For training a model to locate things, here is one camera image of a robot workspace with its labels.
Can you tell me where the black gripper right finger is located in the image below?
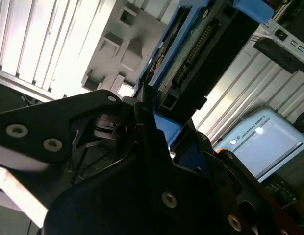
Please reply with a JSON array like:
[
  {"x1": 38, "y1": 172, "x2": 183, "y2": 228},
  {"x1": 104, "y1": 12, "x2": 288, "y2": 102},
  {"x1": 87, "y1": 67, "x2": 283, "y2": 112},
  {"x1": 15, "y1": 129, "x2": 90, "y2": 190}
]
[{"x1": 191, "y1": 119, "x2": 255, "y2": 235}]

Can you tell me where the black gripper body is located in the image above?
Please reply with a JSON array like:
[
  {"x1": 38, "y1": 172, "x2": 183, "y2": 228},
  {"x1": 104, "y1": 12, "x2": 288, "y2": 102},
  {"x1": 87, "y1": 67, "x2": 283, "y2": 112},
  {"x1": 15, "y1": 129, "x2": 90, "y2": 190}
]
[{"x1": 43, "y1": 156, "x2": 231, "y2": 235}]

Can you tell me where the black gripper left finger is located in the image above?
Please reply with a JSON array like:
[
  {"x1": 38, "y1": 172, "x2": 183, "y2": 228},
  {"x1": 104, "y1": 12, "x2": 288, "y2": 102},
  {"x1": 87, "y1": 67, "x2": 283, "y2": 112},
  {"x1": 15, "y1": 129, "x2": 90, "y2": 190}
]
[{"x1": 0, "y1": 83, "x2": 204, "y2": 216}]

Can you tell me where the hard disk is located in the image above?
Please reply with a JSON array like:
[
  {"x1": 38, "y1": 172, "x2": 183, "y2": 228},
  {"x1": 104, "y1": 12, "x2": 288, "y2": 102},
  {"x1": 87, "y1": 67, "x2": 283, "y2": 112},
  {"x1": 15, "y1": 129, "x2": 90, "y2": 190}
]
[{"x1": 133, "y1": 0, "x2": 275, "y2": 172}]

